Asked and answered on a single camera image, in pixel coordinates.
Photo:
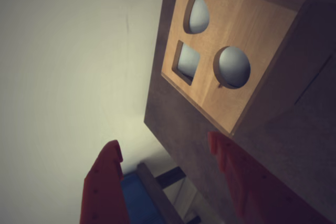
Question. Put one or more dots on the blue floor object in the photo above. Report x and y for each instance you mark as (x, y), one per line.
(139, 203)

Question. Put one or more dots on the brown wooden beam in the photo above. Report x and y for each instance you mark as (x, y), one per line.
(157, 195)

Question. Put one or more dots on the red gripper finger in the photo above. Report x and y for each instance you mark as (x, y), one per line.
(102, 195)
(257, 195)

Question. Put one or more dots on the wooden shape sorter box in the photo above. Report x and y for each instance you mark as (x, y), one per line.
(236, 24)

